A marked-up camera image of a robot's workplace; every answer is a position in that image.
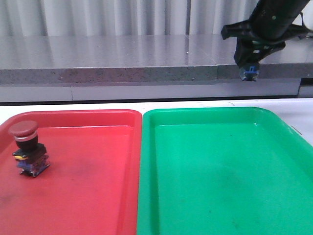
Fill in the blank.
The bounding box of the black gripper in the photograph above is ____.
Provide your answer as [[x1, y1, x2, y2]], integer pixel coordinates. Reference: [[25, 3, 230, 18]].
[[221, 20, 313, 68]]

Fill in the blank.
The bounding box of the green mushroom push button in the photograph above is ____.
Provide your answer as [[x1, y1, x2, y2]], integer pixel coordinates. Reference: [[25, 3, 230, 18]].
[[239, 63, 260, 81]]

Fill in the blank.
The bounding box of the red mushroom push button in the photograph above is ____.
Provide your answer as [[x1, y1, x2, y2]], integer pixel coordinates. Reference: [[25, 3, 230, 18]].
[[8, 120, 50, 178]]

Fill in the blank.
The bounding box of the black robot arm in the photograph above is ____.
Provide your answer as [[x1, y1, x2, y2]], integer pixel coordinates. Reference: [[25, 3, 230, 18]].
[[221, 0, 312, 68]]

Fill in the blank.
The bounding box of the white container in background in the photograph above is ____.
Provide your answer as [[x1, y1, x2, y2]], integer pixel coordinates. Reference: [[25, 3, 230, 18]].
[[293, 11, 313, 40]]

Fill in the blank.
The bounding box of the green plastic tray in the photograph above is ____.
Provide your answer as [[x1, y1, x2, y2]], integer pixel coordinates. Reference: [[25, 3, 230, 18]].
[[137, 107, 313, 235]]

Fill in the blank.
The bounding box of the red plastic tray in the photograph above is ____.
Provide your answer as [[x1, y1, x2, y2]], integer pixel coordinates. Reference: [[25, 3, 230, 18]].
[[0, 110, 142, 235]]

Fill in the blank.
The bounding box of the grey stone platform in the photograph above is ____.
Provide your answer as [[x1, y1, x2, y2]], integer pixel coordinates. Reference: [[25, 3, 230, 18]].
[[0, 35, 313, 103]]

